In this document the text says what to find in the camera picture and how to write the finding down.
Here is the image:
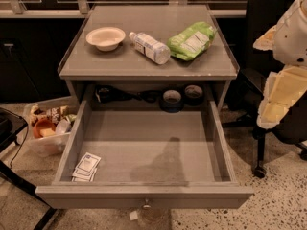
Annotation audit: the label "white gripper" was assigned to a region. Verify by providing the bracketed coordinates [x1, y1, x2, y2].
[253, 0, 307, 129]

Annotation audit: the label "white paper packets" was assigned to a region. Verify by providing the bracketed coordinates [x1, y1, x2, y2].
[72, 152, 101, 182]

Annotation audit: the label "open grey top drawer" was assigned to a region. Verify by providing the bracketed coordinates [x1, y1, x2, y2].
[36, 87, 253, 209]

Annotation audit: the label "white paper bowl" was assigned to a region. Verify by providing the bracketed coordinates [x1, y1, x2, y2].
[85, 27, 126, 52]

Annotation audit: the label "blue tape roll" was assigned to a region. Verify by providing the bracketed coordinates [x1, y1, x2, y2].
[159, 89, 184, 113]

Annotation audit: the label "grey cabinet with counter top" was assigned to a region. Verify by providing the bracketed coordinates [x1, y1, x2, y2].
[59, 5, 238, 106]

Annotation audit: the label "black office chair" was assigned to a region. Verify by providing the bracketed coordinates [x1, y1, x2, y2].
[224, 0, 307, 178]

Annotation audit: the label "clear plastic water bottle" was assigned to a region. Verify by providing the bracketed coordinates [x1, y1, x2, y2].
[129, 32, 171, 65]

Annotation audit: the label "black cable bundle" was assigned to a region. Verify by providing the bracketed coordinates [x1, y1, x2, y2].
[94, 85, 161, 104]

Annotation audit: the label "black tape roll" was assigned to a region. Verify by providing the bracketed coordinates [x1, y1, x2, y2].
[183, 84, 203, 106]

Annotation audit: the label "green rice chip bag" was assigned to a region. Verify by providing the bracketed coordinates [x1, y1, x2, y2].
[167, 21, 217, 61]

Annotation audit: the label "clear plastic storage bin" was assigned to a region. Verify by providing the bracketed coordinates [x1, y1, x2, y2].
[23, 96, 79, 157]

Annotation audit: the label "white key tag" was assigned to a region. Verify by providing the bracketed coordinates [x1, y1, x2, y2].
[130, 211, 138, 220]

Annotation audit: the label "orange bowl in bin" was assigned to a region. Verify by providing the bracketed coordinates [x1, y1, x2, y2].
[33, 119, 56, 138]

